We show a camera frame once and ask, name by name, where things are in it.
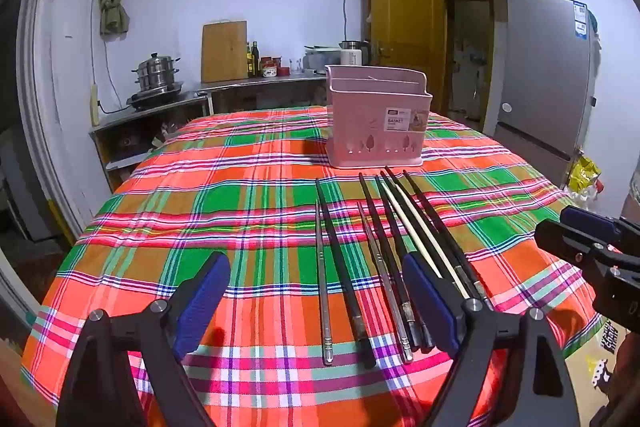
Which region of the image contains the white kitchen appliance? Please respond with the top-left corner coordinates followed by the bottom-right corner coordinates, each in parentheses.
top-left (304, 46), bottom-right (343, 75)

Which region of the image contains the plaid tablecloth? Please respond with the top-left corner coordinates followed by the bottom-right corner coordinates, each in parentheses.
top-left (20, 104), bottom-right (606, 427)

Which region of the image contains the grey refrigerator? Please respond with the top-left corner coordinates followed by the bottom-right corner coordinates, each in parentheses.
top-left (492, 0), bottom-right (601, 188)

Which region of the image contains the yellow plastic bag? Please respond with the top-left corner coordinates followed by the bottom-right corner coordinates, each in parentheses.
top-left (567, 154), bottom-right (603, 194)

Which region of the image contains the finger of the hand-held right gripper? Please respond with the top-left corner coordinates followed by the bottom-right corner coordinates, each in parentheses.
top-left (534, 218), bottom-right (625, 276)
top-left (559, 205), bottom-right (640, 256)

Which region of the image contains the white arched door frame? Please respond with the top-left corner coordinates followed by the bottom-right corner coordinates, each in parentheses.
top-left (15, 0), bottom-right (101, 253)

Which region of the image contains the yellow wooden door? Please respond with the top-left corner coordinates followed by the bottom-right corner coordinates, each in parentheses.
top-left (369, 0), bottom-right (446, 115)

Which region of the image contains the steel steamer pot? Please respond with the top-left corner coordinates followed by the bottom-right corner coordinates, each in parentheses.
top-left (131, 53), bottom-right (182, 92)

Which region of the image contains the low steel shelf unit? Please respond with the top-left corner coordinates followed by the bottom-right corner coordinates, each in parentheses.
top-left (89, 89), bottom-right (213, 192)

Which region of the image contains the printed cardboard box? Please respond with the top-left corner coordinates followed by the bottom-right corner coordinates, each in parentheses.
top-left (562, 322), bottom-right (633, 427)

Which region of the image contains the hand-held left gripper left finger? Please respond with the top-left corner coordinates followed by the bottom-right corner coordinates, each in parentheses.
top-left (55, 251), bottom-right (232, 427)

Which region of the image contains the white electric kettle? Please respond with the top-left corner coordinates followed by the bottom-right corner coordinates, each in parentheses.
top-left (340, 39), bottom-right (372, 68)

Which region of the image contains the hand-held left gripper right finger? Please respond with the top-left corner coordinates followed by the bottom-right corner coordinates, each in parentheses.
top-left (401, 251), bottom-right (575, 427)

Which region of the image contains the black induction cooktop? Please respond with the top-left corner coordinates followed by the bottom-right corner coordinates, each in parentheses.
top-left (126, 81), bottom-right (185, 110)

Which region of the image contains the pink plastic utensil basket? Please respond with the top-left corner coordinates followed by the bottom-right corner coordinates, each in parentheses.
top-left (324, 64), bottom-right (434, 170)

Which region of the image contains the wooden cutting board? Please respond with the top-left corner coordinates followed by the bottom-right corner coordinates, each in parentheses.
top-left (201, 20), bottom-right (249, 82)

